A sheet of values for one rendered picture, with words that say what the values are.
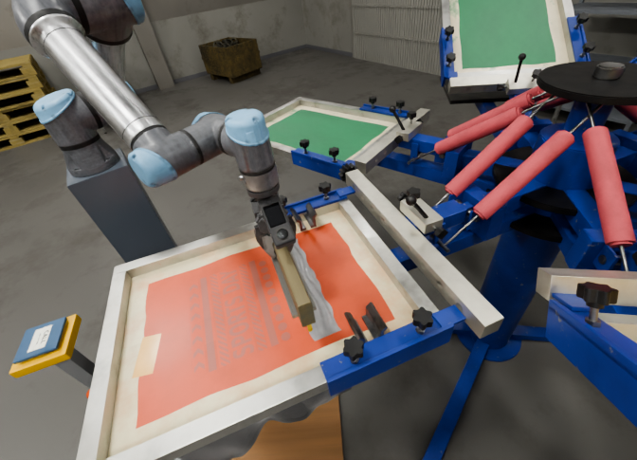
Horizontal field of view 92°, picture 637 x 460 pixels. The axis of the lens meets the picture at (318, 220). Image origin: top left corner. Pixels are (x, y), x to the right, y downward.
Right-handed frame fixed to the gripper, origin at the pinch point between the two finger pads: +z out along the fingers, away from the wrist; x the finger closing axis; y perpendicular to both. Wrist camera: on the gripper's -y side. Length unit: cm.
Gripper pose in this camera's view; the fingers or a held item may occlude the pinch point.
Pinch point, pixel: (282, 253)
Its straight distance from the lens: 79.0
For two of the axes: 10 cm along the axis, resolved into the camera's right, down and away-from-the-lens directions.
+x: -9.3, 3.1, -2.0
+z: 1.1, 7.5, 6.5
